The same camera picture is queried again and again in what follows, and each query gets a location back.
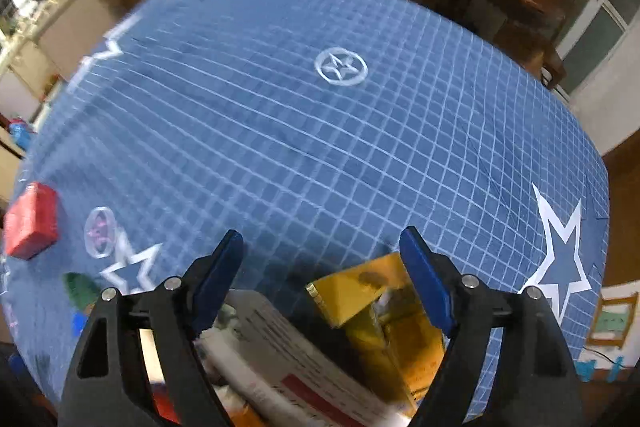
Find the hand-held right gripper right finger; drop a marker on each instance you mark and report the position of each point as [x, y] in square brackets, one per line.
[425, 282]

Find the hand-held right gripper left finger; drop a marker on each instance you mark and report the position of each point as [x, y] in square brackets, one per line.
[215, 287]

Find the yellow carton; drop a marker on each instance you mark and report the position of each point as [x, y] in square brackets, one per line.
[365, 302]

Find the green scouring pad roll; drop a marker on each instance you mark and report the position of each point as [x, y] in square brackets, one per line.
[80, 289]

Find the white printed box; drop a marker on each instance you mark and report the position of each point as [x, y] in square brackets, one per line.
[285, 347]

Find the blue bottle cap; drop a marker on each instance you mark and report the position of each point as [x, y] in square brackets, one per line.
[80, 322]

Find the small wooden chair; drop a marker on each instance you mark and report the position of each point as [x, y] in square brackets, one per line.
[612, 302]

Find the red cigarette box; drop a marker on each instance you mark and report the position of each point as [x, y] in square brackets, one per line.
[32, 222]

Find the blue paper tag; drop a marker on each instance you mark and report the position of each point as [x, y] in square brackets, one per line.
[616, 369]

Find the kitchen counter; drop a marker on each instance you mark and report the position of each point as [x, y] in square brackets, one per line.
[30, 77]

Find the white glass door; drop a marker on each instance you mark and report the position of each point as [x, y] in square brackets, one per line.
[600, 32]

